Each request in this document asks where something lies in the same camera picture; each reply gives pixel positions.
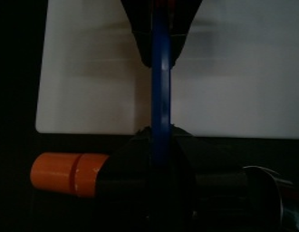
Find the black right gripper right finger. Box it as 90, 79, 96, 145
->
169, 124, 200, 232

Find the white plastic cutting board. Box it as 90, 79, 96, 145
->
34, 0, 299, 140

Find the dark metal cup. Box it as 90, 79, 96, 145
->
197, 165, 299, 232

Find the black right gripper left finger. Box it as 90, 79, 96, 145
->
92, 126, 153, 232

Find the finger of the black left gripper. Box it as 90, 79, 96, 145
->
120, 0, 154, 69
168, 0, 204, 69

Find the orange plastic cylinder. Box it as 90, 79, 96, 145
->
29, 151, 112, 199

